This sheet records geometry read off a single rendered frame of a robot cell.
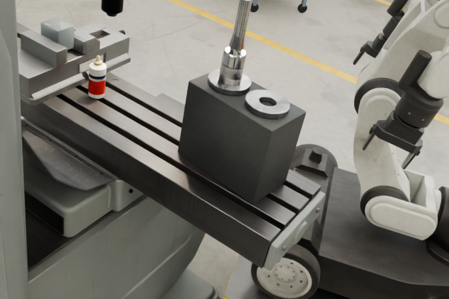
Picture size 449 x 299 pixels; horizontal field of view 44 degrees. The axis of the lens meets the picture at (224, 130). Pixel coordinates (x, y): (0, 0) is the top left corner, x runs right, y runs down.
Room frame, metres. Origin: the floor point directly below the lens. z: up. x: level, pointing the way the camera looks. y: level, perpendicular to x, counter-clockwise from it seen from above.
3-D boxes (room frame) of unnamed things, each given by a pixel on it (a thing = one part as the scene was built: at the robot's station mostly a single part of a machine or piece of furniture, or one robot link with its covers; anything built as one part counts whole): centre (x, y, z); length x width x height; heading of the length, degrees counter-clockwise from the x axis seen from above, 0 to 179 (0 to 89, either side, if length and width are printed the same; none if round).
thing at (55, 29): (1.20, 0.45, 1.07); 0.06 x 0.05 x 0.06; 63
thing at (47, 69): (1.23, 0.44, 1.01); 0.35 x 0.15 x 0.11; 153
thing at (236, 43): (1.00, 0.01, 1.28); 0.03 x 0.03 x 0.11
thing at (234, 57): (1.00, 0.01, 1.22); 0.05 x 0.05 x 0.01
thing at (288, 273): (1.13, -0.26, 0.50); 0.20 x 0.05 x 0.20; 81
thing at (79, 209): (1.12, 0.30, 0.82); 0.50 x 0.35 x 0.12; 152
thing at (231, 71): (1.00, 0.01, 1.19); 0.05 x 0.05 x 0.06
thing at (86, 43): (1.25, 0.42, 1.05); 0.12 x 0.06 x 0.04; 63
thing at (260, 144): (0.97, -0.03, 1.06); 0.22 x 0.12 x 0.20; 56
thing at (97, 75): (1.15, 0.33, 1.01); 0.04 x 0.04 x 0.11
